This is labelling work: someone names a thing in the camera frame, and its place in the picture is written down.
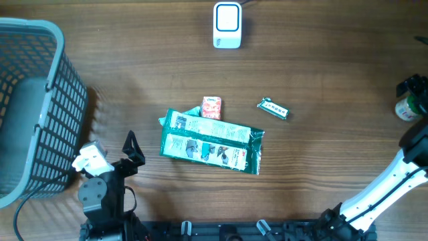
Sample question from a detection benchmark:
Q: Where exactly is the green white packaged product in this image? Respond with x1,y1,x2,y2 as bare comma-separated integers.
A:
160,108,264,175

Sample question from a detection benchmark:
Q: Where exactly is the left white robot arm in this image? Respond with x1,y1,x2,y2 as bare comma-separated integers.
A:
78,157,151,241

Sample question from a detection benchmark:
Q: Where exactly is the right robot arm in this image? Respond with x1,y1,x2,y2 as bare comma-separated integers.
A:
136,74,427,241

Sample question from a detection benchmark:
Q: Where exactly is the grey plastic shopping basket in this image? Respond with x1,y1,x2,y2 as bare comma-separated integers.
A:
1,17,88,208

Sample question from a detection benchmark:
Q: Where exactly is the small green white packet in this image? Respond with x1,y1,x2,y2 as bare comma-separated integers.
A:
257,97,289,120

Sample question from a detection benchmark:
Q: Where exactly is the green lid jar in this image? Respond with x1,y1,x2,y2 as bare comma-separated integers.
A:
395,96,421,122

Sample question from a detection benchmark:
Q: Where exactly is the teal tissue pack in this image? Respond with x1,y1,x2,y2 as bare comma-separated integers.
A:
158,106,201,126

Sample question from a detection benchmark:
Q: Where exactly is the left black camera cable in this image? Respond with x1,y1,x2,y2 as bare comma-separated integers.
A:
12,170,80,241

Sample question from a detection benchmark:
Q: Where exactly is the red tissue pack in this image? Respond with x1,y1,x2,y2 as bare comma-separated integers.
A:
200,96,222,120

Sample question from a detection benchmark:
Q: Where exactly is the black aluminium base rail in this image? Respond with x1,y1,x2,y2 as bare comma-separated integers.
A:
133,218,378,241

